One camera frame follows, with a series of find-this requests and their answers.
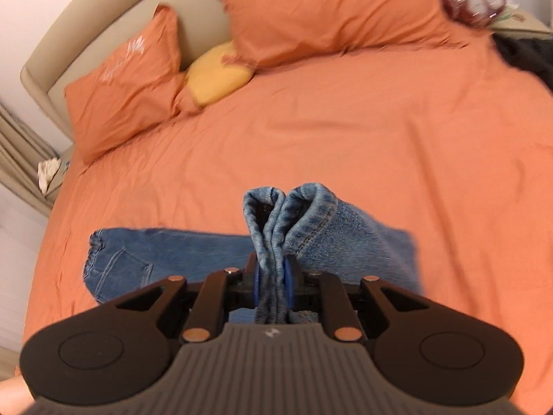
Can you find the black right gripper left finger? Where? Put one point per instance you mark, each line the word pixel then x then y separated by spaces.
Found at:
pixel 123 347

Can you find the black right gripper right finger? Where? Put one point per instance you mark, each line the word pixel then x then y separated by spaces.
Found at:
pixel 428 350

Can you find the blue denim pants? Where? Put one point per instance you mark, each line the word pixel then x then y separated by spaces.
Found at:
pixel 322 232

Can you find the dark clothing pile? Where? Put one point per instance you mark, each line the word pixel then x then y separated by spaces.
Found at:
pixel 533 55

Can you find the white crumpled cloth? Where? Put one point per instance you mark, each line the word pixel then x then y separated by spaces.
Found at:
pixel 46 170

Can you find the bedside table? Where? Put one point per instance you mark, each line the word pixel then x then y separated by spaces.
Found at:
pixel 58 179

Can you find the orange bed sheet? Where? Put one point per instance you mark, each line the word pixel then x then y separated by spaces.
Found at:
pixel 452 145

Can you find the beige curtain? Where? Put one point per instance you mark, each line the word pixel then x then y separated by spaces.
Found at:
pixel 21 151

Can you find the orange pillow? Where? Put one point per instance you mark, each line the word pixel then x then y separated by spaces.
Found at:
pixel 138 87
pixel 270 33

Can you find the yellow small pillow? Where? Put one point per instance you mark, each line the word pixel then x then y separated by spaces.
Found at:
pixel 216 74

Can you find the beige padded headboard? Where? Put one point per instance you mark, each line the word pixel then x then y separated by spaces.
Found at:
pixel 87 31

